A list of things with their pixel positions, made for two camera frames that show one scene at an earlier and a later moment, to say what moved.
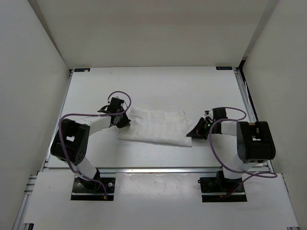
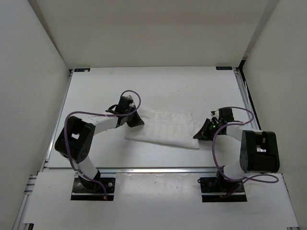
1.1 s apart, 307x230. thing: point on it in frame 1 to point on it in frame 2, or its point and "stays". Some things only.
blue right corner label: [224, 68] stays
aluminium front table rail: [151, 169] stays
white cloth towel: [171, 128] stays
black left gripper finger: [124, 121] to [134, 120]
